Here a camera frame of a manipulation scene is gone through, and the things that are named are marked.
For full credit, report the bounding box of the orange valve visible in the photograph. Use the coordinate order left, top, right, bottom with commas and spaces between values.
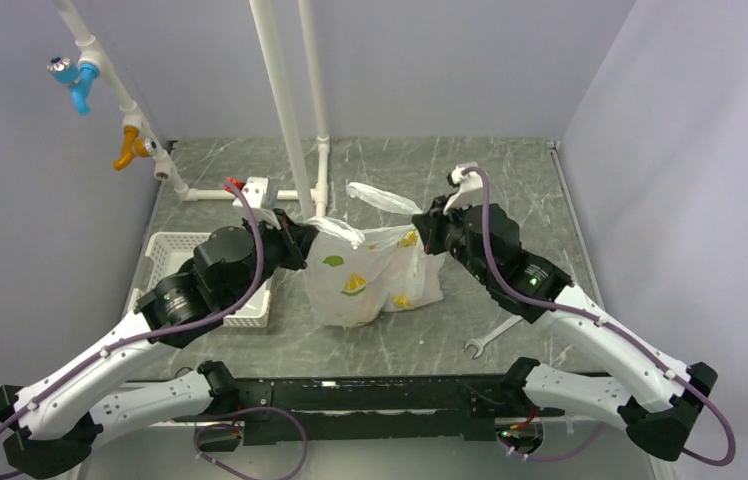
112, 125, 157, 171

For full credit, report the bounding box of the purple cable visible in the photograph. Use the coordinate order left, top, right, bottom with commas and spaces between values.
0, 177, 267, 480
460, 165, 738, 468

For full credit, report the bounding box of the white plastic bag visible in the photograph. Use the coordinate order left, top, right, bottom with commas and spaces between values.
303, 216, 444, 327

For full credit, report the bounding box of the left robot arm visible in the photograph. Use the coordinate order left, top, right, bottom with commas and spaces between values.
0, 210, 317, 479

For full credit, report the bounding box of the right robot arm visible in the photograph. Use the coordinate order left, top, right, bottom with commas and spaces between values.
412, 197, 718, 461

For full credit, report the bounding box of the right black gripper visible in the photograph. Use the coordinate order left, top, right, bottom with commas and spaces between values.
412, 193, 493, 286

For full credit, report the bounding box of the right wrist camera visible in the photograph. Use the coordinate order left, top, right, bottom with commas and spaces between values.
443, 162, 483, 213

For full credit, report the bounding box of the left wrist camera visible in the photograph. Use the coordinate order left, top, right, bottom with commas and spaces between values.
224, 177, 280, 229

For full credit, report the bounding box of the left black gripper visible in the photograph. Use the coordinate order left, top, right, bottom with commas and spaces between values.
227, 208, 320, 311

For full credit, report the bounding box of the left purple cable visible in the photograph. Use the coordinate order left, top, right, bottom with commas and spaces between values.
0, 177, 267, 480

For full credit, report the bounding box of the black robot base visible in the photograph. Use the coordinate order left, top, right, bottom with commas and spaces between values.
186, 374, 562, 446

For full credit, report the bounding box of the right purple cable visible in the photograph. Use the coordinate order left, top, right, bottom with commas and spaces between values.
460, 165, 738, 468

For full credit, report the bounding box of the white plastic basket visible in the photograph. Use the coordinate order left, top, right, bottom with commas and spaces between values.
125, 231, 272, 330

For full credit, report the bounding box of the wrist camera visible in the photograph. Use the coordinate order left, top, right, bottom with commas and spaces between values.
224, 177, 280, 229
443, 162, 483, 213

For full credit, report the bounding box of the white PVC pipe frame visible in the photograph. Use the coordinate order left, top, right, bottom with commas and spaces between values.
54, 1, 331, 218

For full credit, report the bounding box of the blue valve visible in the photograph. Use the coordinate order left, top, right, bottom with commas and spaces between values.
47, 56, 100, 115

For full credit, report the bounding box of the silver wrench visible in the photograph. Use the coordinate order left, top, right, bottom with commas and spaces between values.
463, 315, 522, 360

